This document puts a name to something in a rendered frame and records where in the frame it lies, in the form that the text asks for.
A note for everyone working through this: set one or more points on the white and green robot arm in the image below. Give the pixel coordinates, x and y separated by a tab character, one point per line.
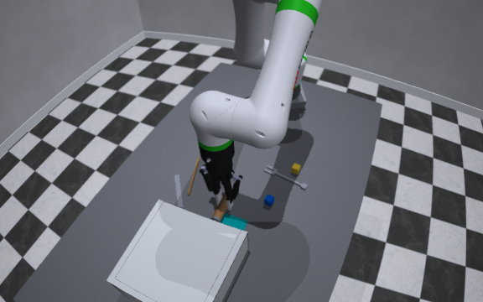
262	119

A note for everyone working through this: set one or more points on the pale grey flat bar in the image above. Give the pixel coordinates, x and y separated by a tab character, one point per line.
178	191

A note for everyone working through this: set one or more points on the teal square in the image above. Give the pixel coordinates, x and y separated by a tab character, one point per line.
234	221

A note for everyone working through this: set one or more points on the blue cube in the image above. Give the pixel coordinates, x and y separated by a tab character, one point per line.
269	200

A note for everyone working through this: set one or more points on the yellow cube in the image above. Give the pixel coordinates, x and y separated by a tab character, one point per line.
296	168

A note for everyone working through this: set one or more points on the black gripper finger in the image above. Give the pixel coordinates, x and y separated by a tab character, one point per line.
211	183
231	194

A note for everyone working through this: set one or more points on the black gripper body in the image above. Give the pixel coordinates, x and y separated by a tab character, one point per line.
224	169

